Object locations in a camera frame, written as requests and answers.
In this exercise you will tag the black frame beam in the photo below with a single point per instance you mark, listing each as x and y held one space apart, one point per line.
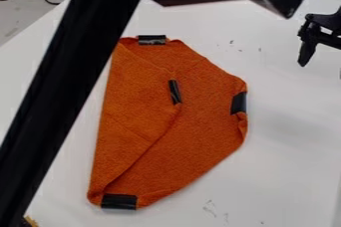
66 81

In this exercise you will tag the orange cloth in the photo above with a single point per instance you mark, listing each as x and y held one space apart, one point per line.
151 131

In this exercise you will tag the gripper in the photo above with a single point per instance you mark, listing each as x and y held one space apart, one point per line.
325 29

